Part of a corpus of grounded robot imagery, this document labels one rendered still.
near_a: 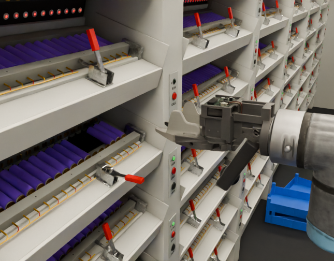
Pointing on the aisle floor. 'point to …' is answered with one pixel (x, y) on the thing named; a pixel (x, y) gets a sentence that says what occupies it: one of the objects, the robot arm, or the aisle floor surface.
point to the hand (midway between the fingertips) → (167, 130)
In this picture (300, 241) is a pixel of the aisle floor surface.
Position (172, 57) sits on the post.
